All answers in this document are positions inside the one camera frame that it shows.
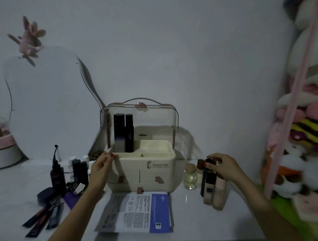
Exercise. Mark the person's right hand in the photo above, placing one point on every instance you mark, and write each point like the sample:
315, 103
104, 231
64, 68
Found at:
228, 168

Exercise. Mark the person's left hand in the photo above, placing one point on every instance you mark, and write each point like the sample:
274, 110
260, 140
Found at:
99, 173

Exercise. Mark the person's right thumb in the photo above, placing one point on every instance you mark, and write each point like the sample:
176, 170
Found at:
210, 166

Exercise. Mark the person's left thumb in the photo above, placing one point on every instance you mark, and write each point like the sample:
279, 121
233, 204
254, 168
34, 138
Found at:
115, 160

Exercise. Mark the black rectangular cosmetic bottle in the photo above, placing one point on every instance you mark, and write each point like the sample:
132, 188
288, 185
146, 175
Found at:
208, 183

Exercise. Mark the cream cosmetic organizer clear lid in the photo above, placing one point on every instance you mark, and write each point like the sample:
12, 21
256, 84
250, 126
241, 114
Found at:
149, 171

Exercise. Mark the person's left forearm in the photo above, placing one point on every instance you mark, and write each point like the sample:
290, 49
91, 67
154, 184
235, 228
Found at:
74, 216

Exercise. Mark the person's right forearm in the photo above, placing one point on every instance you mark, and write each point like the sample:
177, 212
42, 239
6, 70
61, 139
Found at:
263, 211

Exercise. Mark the brown capped bottle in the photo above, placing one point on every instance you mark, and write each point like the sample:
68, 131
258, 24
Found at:
200, 168

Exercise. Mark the dark patterned round item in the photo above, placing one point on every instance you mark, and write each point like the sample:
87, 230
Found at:
96, 155

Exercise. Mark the glass perfume bottle round stopper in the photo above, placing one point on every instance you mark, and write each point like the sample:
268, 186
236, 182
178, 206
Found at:
190, 180

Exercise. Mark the small white bottle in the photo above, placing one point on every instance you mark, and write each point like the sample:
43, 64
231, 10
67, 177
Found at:
71, 166
91, 166
86, 159

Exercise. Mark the beige foundation bottle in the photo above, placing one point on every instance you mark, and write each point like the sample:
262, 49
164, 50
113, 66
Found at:
219, 193

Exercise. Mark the tall black purple bottle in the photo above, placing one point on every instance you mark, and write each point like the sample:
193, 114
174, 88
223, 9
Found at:
119, 131

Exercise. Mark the slim black cosmetic bottle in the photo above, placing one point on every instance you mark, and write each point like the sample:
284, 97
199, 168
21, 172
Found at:
129, 134

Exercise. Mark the small beige tube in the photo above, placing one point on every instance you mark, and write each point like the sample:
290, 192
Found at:
208, 200

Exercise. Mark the black nail polish bottle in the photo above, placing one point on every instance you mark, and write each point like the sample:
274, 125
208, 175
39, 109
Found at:
84, 173
76, 171

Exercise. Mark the white blue paper leaflet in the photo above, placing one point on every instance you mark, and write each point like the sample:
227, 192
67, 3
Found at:
139, 211

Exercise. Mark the purple packet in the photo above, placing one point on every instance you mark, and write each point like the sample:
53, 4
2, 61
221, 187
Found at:
72, 200

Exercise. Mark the dark bottle with black applicator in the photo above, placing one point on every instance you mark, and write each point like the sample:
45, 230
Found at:
57, 176

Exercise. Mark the black round compact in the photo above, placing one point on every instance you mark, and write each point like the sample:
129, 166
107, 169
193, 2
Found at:
46, 195

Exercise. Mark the pink pole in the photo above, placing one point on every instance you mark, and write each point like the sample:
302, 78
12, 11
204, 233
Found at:
285, 124

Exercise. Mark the green cloth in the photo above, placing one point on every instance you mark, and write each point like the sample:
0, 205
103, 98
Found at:
285, 211

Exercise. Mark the wavy frameless mirror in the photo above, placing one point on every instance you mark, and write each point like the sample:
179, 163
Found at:
49, 99

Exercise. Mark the pile of plush toys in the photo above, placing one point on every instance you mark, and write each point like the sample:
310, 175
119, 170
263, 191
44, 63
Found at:
298, 139

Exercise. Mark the pink flat box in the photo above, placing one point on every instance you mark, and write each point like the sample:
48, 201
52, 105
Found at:
306, 207

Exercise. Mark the pink white round box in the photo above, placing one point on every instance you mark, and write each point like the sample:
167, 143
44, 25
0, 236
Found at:
8, 154

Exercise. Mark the pink plush ornament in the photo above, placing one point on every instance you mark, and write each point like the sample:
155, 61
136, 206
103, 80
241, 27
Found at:
28, 42

